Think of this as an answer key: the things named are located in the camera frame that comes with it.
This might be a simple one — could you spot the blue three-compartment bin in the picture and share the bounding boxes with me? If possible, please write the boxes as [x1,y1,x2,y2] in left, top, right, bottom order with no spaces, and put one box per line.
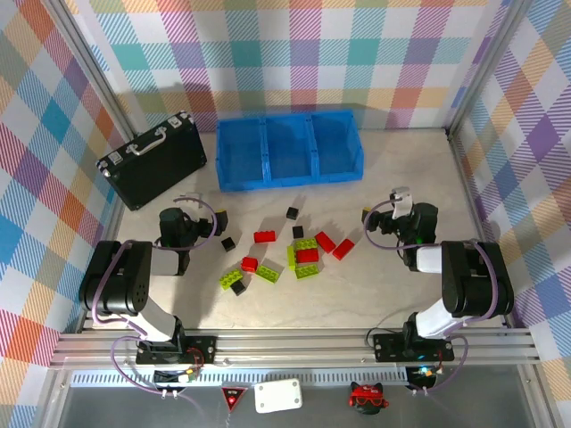
[216,109,365,193]

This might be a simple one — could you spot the red triangle sticker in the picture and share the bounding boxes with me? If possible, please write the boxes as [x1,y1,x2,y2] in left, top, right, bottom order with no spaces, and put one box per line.
[220,386,245,412]

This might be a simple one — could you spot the black cat toy red glasses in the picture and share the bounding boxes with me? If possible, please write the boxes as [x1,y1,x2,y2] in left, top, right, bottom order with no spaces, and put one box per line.
[348,381,390,416]

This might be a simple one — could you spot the white plastic box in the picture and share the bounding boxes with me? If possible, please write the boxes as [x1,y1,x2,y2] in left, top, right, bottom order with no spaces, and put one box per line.
[253,377,304,415]

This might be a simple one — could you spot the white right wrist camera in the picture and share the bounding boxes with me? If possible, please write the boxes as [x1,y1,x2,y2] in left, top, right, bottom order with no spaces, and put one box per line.
[390,186,414,219]

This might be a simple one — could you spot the aluminium side rail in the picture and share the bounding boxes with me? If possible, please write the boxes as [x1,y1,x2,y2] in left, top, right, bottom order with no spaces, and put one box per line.
[445,131,512,329]
[79,133,139,333]

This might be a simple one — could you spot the black briefcase silver handle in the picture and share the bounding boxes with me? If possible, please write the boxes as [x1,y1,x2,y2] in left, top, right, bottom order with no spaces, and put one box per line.
[96,113,209,211]

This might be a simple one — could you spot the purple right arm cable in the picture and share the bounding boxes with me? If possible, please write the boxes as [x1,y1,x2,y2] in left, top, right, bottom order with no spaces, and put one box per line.
[363,200,503,396]

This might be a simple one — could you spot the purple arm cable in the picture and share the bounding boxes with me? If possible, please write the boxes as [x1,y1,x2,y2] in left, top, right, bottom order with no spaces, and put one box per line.
[363,200,503,396]
[91,195,224,411]

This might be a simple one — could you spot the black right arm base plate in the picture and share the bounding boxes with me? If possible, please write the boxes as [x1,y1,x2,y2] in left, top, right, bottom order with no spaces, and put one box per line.
[373,332,456,362]

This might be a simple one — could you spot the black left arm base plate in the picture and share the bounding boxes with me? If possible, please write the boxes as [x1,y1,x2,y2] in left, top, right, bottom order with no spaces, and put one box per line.
[136,336,219,365]

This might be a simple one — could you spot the aluminium frame rail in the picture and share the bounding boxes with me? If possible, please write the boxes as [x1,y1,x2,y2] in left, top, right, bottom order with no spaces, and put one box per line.
[48,328,542,370]

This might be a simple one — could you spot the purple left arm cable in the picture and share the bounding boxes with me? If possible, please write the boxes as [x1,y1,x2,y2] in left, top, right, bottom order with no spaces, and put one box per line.
[91,195,224,411]

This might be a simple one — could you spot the small controller board with wires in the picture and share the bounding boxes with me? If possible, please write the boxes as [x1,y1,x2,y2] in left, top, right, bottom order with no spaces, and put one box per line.
[406,365,441,384]
[153,368,200,387]

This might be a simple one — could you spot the grey slotted cable duct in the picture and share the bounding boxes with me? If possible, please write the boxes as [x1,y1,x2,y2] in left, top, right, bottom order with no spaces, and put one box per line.
[70,367,410,388]

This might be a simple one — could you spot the aluminium frame post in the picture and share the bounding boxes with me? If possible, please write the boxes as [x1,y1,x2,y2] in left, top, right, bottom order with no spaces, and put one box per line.
[46,0,139,139]
[444,0,534,142]

